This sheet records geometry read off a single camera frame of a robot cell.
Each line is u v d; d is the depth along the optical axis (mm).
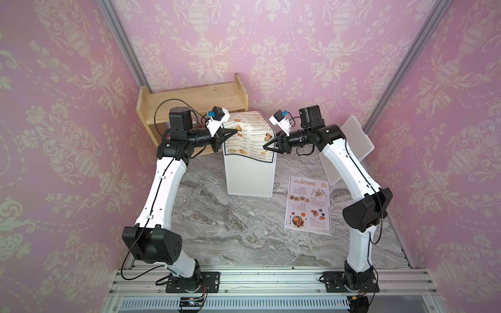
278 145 676
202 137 599
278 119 660
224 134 629
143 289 740
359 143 816
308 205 952
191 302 714
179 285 719
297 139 665
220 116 563
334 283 729
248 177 904
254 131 685
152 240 407
